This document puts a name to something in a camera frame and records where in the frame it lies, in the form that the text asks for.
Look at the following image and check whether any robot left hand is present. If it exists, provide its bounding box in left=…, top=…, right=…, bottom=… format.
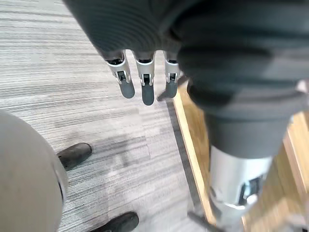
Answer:
left=61, top=0, right=309, bottom=232

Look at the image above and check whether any robot dark foot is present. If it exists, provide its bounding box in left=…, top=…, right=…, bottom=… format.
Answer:
left=88, top=211, right=140, bottom=232
left=56, top=142, right=94, bottom=171

